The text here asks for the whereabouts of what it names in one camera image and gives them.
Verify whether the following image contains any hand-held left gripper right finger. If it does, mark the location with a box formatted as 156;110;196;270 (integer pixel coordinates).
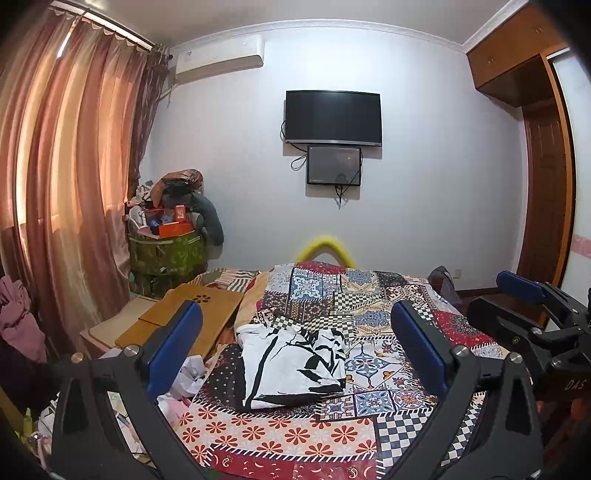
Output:
383;300;544;480

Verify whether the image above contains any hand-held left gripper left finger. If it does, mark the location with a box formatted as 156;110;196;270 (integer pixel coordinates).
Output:
50;300;218;480

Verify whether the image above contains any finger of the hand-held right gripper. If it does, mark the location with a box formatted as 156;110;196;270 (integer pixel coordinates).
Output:
466;296;551;357
497;270;567;308

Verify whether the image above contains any black and white patterned garment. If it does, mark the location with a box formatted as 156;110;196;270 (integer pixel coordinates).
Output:
235;320;350;413

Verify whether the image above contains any pink clothes pile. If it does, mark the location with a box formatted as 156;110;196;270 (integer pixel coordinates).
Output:
0;274;48;366

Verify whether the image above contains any white crumpled cloth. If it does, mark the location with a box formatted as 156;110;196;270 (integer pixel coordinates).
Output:
157;354;214;403

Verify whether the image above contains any wooden lap desk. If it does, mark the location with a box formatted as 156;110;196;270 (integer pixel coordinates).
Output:
115;282;245;357

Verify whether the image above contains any dark grey garment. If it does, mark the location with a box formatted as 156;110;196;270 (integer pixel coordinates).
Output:
427;265;463;306

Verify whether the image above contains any light wooden bedside table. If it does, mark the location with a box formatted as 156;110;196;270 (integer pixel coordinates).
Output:
79;294;163;361

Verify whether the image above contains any striped bed sheet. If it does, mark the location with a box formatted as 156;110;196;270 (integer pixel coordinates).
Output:
191;266;260;292

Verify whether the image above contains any green fabric storage box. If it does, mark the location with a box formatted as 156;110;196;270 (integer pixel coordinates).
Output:
128;230;209;297

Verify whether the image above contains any orange box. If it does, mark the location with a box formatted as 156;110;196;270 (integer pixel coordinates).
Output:
157;222;193;239

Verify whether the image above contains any white sliding wardrobe door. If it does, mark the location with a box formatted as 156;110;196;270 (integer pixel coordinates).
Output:
551;46;591;288

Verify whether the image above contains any white fan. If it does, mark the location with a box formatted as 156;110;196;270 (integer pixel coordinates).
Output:
126;206;151;236

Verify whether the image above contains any grey plush cushion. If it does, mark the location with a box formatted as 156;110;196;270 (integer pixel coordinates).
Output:
187;191;225;245

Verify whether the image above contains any yellow foam arch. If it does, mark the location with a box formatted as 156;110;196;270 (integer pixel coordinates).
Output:
295;235;356;268

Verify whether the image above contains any patchwork printed blanket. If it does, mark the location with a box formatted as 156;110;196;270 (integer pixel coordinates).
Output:
173;261;509;480

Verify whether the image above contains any brown bag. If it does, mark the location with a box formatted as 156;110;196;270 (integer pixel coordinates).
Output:
150;168;204;195

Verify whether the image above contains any small black monitor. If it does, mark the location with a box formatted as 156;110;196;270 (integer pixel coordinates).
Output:
306;145;363;187

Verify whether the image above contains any pink curtain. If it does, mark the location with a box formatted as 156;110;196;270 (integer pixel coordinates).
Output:
0;4;158;363

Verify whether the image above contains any wooden wardrobe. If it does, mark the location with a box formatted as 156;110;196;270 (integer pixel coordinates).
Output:
465;4;583;296

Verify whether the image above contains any dark patterned curtain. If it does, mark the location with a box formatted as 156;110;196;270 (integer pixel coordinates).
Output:
128;43;172;186

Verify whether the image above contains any white air conditioner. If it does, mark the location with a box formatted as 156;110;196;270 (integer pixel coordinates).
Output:
168;39;265;86

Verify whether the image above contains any black cable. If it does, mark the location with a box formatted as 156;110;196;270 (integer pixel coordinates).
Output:
279;119;308;171
334;156;366;209

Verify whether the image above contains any black wall television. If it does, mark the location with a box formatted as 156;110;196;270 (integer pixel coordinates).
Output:
284;90;383;148

